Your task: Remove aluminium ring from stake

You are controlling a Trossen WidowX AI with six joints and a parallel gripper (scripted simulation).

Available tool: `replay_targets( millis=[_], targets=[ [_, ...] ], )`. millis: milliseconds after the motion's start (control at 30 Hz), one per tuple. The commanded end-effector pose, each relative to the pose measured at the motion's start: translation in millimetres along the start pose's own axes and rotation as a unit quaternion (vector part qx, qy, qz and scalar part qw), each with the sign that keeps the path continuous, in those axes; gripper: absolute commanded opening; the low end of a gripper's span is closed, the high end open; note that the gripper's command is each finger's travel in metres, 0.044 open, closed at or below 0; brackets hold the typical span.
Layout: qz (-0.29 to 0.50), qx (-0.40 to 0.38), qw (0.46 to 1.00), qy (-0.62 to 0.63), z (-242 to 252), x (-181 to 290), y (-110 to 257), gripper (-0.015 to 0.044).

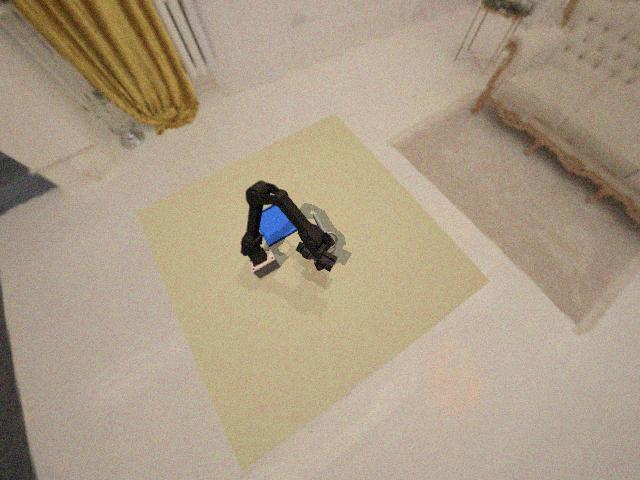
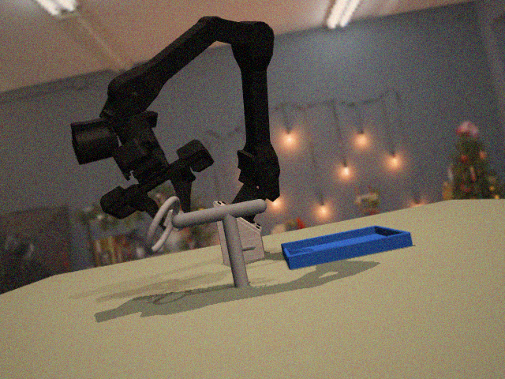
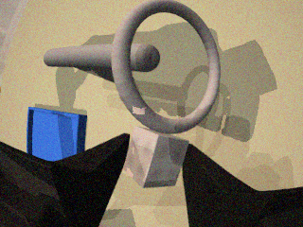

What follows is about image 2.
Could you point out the grey metal ring with small tab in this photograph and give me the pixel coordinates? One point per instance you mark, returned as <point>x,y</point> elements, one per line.
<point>167,223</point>

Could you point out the grey metal cross-bar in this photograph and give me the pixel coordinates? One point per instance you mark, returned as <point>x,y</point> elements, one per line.
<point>228,214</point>

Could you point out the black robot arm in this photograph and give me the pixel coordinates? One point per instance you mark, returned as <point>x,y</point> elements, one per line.
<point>130,94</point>

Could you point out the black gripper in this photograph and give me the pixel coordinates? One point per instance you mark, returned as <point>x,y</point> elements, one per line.
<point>121,203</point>

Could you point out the blue tray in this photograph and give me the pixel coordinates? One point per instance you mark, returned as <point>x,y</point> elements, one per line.
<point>342,245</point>

